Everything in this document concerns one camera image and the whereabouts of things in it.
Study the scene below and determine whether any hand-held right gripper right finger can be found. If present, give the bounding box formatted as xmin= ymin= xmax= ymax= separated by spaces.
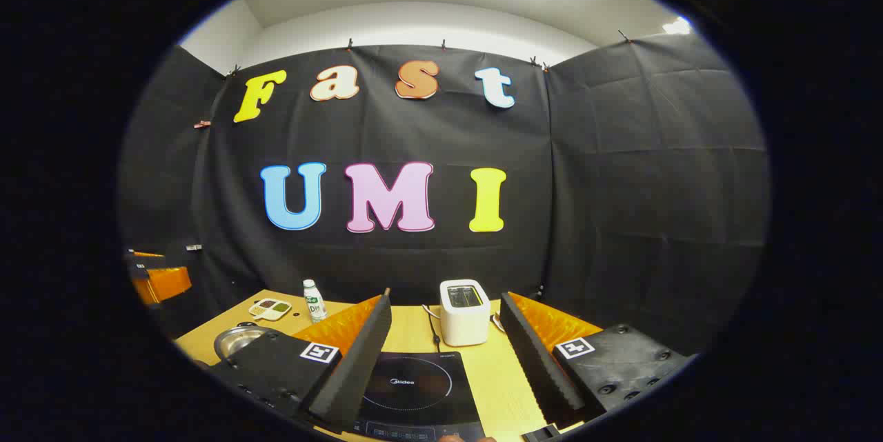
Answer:
xmin=499 ymin=292 xmax=694 ymax=429

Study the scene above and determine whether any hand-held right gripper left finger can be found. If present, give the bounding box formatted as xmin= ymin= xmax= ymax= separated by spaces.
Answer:
xmin=210 ymin=288 xmax=393 ymax=432

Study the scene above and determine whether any black induction cooktop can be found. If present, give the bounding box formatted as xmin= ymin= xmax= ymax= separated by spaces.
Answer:
xmin=352 ymin=351 xmax=487 ymax=442

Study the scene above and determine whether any steel pot with soybeans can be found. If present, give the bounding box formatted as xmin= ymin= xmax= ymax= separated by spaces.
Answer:
xmin=214 ymin=323 xmax=278 ymax=361

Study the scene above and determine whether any white drink bottle green label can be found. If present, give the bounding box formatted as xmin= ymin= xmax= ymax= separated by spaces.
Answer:
xmin=303 ymin=279 xmax=328 ymax=323

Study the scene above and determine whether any white toaster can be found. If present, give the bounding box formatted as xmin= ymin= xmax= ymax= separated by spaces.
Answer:
xmin=439 ymin=279 xmax=492 ymax=347

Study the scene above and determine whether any white divided bean dish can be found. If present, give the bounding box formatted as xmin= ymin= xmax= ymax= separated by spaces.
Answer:
xmin=248 ymin=298 xmax=292 ymax=322

